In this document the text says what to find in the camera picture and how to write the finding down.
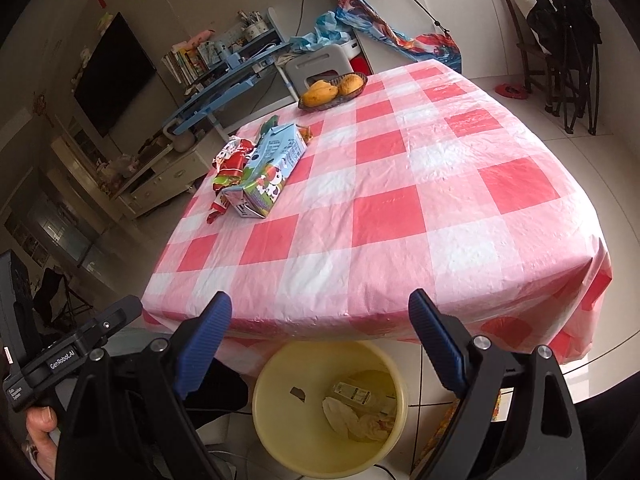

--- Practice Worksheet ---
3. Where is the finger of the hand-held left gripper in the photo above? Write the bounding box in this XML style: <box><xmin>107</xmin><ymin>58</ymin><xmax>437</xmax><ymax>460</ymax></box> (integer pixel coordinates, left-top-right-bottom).
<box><xmin>75</xmin><ymin>296</ymin><xmax>144</xmax><ymax>350</ymax></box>

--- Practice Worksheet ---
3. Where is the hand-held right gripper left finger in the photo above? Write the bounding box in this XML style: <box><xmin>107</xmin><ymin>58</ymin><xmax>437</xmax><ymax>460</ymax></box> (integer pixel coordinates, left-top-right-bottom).
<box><xmin>55</xmin><ymin>291</ymin><xmax>234</xmax><ymax>480</ymax></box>

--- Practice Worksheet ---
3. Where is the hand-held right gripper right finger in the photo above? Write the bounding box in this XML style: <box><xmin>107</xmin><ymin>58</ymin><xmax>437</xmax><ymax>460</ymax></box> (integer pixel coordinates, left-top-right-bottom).
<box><xmin>408</xmin><ymin>289</ymin><xmax>588</xmax><ymax>480</ymax></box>

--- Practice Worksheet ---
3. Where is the yellow trash bin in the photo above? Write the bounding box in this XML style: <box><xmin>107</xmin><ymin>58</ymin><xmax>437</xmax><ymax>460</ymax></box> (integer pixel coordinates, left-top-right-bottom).
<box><xmin>251</xmin><ymin>341</ymin><xmax>408</xmax><ymax>478</ymax></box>

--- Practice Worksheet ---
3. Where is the blue milk carton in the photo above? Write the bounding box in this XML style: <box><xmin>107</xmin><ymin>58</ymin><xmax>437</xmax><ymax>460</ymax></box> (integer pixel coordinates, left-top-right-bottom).
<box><xmin>221</xmin><ymin>123</ymin><xmax>308</xmax><ymax>219</ymax></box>

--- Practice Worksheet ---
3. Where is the red snack wrapper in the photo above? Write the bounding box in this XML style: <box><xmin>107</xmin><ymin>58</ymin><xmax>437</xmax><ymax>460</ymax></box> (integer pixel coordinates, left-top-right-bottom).
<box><xmin>207</xmin><ymin>137</ymin><xmax>258</xmax><ymax>224</ymax></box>

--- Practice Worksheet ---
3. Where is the person's left hand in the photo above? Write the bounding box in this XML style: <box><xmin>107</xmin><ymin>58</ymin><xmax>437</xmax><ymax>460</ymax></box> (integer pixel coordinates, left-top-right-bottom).
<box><xmin>26</xmin><ymin>404</ymin><xmax>62</xmax><ymax>479</ymax></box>

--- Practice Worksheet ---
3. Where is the black camping chair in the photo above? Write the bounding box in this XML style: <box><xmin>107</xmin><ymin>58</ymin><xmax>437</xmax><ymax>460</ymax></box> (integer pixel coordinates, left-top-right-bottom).
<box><xmin>32</xmin><ymin>267</ymin><xmax>93</xmax><ymax>331</ymax></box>

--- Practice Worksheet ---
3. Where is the colourful crochet cushion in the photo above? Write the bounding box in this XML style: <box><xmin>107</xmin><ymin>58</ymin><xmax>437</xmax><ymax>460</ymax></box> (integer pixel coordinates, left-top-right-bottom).
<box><xmin>422</xmin><ymin>387</ymin><xmax>503</xmax><ymax>461</ymax></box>

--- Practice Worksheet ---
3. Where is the small pale cardboard box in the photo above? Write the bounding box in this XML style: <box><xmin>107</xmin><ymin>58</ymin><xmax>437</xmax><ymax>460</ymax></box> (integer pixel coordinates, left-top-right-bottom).
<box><xmin>332</xmin><ymin>381</ymin><xmax>373</xmax><ymax>407</ymax></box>

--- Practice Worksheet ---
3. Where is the crumpled beige paper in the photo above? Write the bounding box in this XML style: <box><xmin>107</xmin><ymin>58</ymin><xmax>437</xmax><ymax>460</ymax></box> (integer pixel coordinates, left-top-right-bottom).
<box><xmin>322</xmin><ymin>397</ymin><xmax>396</xmax><ymax>443</ymax></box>

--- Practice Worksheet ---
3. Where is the white television cabinet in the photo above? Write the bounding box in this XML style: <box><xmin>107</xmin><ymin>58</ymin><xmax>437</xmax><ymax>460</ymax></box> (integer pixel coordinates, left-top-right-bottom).
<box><xmin>107</xmin><ymin>135</ymin><xmax>211</xmax><ymax>218</ymax></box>

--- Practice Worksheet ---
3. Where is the red white checkered tablecloth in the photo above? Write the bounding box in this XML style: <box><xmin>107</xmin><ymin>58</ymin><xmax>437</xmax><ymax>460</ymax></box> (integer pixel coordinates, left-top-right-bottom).
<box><xmin>141</xmin><ymin>58</ymin><xmax>613</xmax><ymax>366</ymax></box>

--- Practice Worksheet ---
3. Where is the black flat television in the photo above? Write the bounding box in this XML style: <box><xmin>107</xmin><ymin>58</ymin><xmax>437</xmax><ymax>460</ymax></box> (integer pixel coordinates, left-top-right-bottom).
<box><xmin>74</xmin><ymin>11</ymin><xmax>158</xmax><ymax>138</ymax></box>

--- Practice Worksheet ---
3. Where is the blue study desk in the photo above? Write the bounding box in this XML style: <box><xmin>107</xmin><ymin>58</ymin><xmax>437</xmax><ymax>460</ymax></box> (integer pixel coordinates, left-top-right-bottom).
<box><xmin>162</xmin><ymin>7</ymin><xmax>296</xmax><ymax>141</ymax></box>

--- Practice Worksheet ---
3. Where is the row of books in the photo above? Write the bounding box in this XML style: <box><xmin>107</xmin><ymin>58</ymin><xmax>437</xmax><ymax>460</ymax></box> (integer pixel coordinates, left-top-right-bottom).
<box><xmin>161</xmin><ymin>42</ymin><xmax>221</xmax><ymax>86</ymax></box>

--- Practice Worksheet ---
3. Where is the dark woven fruit basket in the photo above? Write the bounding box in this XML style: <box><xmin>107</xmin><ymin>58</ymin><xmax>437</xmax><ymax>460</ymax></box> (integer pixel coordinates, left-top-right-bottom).
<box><xmin>298</xmin><ymin>73</ymin><xmax>369</xmax><ymax>111</ymax></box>

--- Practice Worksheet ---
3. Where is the red slipper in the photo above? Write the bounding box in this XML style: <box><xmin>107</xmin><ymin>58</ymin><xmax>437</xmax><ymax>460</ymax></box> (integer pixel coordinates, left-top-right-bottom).
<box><xmin>496</xmin><ymin>82</ymin><xmax>530</xmax><ymax>101</ymax></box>

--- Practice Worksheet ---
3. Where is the white plastic stool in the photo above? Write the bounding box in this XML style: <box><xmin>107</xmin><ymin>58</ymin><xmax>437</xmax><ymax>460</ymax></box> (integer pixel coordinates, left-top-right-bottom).
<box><xmin>282</xmin><ymin>44</ymin><xmax>363</xmax><ymax>106</ymax></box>

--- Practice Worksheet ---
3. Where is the black folding chair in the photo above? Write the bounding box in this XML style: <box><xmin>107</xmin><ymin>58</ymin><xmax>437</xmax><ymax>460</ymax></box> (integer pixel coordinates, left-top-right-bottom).
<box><xmin>545</xmin><ymin>0</ymin><xmax>603</xmax><ymax>136</ymax></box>

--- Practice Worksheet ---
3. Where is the dark wooden chair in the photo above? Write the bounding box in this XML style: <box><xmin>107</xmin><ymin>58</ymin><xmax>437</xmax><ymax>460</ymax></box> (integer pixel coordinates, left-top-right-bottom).
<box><xmin>490</xmin><ymin>0</ymin><xmax>556</xmax><ymax>106</ymax></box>

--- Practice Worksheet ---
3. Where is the colourful printed bag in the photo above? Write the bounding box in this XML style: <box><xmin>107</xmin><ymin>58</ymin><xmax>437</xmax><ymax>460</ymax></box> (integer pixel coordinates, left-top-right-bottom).
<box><xmin>336</xmin><ymin>0</ymin><xmax>463</xmax><ymax>73</ymax></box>

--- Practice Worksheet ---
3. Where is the white pen holder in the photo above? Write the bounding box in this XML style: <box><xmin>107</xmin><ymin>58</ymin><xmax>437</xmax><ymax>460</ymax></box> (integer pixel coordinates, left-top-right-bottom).
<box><xmin>240</xmin><ymin>10</ymin><xmax>271</xmax><ymax>41</ymax></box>

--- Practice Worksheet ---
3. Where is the blue plastic bag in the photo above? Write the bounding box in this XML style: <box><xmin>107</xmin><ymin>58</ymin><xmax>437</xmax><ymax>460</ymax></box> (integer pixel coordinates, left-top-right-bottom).
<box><xmin>290</xmin><ymin>10</ymin><xmax>353</xmax><ymax>53</ymax></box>

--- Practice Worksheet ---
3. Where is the black jacket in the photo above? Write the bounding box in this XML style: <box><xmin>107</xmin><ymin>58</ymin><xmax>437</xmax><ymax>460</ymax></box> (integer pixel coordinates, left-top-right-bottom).
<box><xmin>526</xmin><ymin>0</ymin><xmax>603</xmax><ymax>56</ymax></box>

